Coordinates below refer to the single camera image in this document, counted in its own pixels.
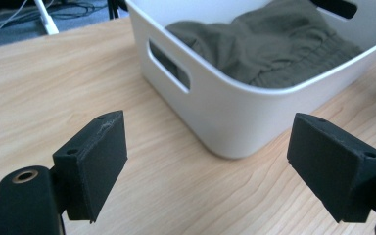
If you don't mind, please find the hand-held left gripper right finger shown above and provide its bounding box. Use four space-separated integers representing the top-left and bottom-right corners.
286 113 376 224

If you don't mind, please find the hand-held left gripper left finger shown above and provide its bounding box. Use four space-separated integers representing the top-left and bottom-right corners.
52 110 128 224

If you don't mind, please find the white plastic basket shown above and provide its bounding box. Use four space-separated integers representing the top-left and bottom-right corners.
124 0 376 160

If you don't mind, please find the olive green cloth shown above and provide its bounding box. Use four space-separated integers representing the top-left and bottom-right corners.
151 0 364 90

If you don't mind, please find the white stand leg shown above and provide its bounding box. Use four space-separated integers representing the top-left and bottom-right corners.
33 0 60 36

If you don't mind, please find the black stand leg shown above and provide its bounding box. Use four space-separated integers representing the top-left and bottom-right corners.
107 0 129 20

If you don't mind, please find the grey cable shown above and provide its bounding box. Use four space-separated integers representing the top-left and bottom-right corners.
0 0 109 42

